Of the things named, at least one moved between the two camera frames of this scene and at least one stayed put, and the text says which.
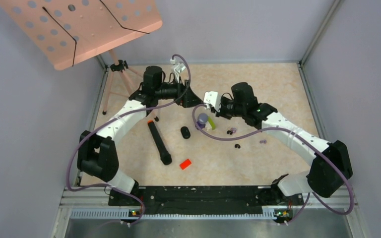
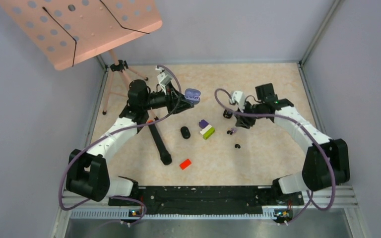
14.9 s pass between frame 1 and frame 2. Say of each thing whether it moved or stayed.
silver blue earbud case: moved
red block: stayed
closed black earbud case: stayed
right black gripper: moved
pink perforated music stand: stayed
